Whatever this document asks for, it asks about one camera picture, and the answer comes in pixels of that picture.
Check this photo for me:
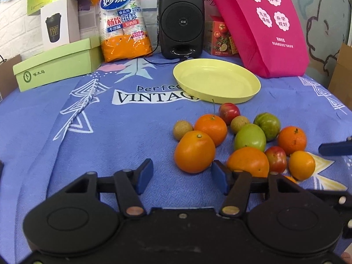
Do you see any red tomato back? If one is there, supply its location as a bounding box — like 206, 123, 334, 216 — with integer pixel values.
218, 103, 240, 126

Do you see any red tomato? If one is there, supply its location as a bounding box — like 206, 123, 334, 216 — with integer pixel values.
218, 103, 240, 126
265, 146, 287, 173

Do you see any stacked cardboard boxes right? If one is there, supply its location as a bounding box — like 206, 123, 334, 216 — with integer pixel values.
328, 44, 352, 110

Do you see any black speaker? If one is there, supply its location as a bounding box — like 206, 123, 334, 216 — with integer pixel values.
158, 0, 205, 60

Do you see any yellow-orange tangerine front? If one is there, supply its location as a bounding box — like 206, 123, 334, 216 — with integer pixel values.
288, 151, 316, 181

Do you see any red tomato front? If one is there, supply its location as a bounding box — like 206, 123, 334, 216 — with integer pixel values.
265, 146, 287, 173

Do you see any brown longan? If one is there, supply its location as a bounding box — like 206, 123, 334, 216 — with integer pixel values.
230, 116, 251, 134
172, 120, 193, 141

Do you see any deep orange tangerine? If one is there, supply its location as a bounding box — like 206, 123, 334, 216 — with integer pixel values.
277, 126, 307, 156

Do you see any blue printed tablecloth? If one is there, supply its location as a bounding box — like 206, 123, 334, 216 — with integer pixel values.
1, 54, 351, 263

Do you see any brown cardboard box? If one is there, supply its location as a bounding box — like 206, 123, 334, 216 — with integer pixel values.
0, 55, 22, 101

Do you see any black speaker cable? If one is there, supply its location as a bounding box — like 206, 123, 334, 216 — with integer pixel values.
143, 32, 182, 66

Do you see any orange tangerine with stem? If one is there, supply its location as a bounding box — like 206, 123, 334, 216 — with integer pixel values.
194, 103, 228, 147

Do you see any flat light green box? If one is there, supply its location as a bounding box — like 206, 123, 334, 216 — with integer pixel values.
13, 36, 104, 92

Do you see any orange paper cup pack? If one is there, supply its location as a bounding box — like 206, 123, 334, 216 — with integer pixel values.
91, 0, 152, 62

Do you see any yellow plastic plate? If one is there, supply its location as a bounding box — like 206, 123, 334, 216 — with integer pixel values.
173, 59, 261, 104

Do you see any pink tote bag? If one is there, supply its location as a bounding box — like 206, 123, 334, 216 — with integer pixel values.
214, 0, 309, 78

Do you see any red tomato snack box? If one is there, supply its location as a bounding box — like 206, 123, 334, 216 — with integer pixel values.
203, 20, 238, 57

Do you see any green fruit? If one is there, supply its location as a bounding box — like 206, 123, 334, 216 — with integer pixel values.
234, 124, 267, 152
254, 113, 281, 142

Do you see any white cup box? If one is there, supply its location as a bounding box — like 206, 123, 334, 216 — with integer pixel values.
40, 0, 81, 51

